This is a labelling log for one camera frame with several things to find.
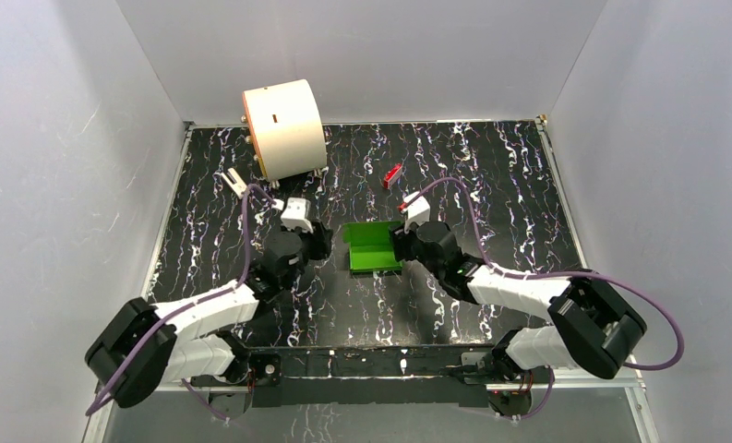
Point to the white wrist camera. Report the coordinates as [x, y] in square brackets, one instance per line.
[416, 210]
[294, 214]

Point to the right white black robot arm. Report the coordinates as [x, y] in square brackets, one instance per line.
[588, 324]

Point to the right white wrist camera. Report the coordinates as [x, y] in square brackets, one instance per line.
[416, 210]

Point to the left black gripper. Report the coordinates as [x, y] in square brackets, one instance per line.
[319, 238]

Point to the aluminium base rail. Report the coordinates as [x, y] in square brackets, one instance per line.
[384, 394]

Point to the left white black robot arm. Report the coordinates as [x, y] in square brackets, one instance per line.
[146, 345]

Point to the white cylindrical drum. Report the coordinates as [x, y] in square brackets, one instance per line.
[285, 129]

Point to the small white black block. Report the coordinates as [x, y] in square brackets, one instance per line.
[234, 180]

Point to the green paper box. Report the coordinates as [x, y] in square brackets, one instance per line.
[370, 246]

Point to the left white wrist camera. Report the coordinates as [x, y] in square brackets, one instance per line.
[294, 214]

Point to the small red block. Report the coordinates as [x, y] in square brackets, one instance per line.
[392, 176]

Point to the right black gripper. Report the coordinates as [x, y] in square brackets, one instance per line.
[401, 241]

